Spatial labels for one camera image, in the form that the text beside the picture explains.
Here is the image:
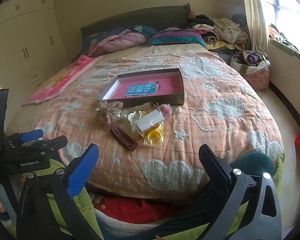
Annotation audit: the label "pile of clothes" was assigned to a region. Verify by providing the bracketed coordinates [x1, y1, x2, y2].
[187, 4, 249, 52]

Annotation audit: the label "pink cartoon blanket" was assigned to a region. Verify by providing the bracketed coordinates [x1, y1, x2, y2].
[21, 55, 103, 107]

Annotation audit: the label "pink and navy duvet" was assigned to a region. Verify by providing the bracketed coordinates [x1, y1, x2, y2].
[81, 25, 158, 57]

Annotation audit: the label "pink pompom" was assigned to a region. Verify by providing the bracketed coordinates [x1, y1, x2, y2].
[159, 104, 174, 117]

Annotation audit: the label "dark cloth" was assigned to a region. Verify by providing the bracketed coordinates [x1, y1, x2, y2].
[145, 185, 240, 240]

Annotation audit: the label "beige bow hair clip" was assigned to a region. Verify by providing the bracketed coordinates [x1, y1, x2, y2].
[95, 101, 124, 127]

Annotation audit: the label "teal cushion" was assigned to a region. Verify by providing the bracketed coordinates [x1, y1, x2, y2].
[230, 151, 275, 180]

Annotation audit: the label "cream claw hair clip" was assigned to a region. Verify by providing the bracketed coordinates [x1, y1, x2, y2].
[127, 110, 147, 133]

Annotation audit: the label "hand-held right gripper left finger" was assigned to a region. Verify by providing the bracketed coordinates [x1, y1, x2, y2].
[16, 143, 104, 240]

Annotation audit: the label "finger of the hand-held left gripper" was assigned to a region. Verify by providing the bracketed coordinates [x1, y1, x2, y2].
[5, 129, 44, 147]
[27, 135, 68, 155]

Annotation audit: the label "yellow ring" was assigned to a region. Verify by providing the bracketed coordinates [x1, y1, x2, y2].
[144, 127, 164, 145]

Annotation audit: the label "window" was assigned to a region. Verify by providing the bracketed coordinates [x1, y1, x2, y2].
[252, 0, 300, 53]

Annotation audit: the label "clothes on window sill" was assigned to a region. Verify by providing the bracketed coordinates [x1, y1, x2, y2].
[267, 25, 300, 67]

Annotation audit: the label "purple teal striped pillow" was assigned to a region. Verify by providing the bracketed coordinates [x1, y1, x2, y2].
[149, 27, 207, 47]

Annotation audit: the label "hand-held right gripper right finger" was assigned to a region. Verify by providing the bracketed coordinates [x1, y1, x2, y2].
[199, 144, 283, 240]

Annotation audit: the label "floral laundry basket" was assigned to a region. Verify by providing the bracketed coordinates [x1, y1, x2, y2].
[230, 50, 271, 92]

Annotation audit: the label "cream curtain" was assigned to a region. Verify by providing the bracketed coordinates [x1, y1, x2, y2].
[240, 0, 270, 58]

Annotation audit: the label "white earring card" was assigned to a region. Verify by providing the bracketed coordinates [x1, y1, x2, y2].
[134, 110, 165, 132]

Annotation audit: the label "cream wardrobe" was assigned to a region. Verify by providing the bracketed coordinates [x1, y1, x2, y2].
[0, 0, 68, 98]

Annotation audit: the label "dark headboard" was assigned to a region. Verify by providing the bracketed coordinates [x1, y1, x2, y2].
[80, 5, 190, 39]

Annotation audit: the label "red cloth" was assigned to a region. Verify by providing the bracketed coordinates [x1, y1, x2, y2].
[95, 196, 180, 224]

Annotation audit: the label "green cloth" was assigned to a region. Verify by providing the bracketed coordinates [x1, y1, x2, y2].
[20, 152, 285, 240]

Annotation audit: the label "pink cardboard box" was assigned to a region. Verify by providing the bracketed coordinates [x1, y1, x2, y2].
[97, 68, 185, 106]

